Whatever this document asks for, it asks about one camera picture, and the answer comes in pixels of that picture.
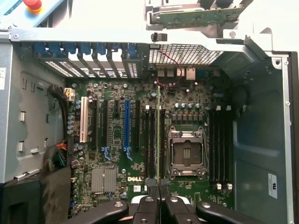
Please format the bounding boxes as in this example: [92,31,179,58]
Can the thin red wire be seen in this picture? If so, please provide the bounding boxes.
[155,47,188,90]

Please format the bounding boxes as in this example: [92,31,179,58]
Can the green Dell motherboard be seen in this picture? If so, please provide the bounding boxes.
[66,79,235,220]

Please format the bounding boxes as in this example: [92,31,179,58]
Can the silver CPU socket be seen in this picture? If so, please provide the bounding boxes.
[167,125,209,182]

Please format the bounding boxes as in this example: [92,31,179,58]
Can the white PCI expansion slot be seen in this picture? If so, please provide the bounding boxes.
[79,96,90,143]

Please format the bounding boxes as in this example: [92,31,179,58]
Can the grey metal PC case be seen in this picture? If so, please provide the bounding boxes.
[0,25,299,224]

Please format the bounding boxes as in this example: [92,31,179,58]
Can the long black expansion slot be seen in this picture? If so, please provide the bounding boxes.
[135,100,141,150]
[101,99,111,161]
[90,98,99,151]

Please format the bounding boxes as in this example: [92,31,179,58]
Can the black intrusion switch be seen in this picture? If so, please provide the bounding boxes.
[151,32,168,43]

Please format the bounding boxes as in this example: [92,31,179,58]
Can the red emergency stop button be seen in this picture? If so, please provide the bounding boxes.
[23,0,44,14]

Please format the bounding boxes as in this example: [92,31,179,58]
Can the black sleeved cable bundle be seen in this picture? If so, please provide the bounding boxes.
[45,84,71,173]

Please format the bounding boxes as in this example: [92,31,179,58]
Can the blue expansion slot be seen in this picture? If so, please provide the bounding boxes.
[122,99,133,161]

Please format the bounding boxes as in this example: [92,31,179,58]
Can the green graphics card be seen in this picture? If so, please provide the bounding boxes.
[159,6,243,30]

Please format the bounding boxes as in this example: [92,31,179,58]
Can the white power connector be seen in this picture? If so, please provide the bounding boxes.
[63,88,76,103]

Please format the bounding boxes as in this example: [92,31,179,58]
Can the light blue teach pendant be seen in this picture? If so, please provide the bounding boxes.
[0,0,71,28]

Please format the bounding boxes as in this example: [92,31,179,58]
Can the white rating label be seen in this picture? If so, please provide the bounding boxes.
[268,172,278,199]

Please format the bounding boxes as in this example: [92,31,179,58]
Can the black power supply shroud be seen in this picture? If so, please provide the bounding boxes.
[0,165,73,224]

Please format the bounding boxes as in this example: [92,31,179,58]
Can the black RAM slot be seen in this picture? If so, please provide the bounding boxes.
[150,106,157,180]
[208,109,215,182]
[214,105,222,190]
[144,105,150,185]
[161,106,167,182]
[225,105,234,190]
[221,109,227,182]

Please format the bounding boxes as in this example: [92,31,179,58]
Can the silver chipset heat sink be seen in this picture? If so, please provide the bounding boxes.
[91,168,117,195]

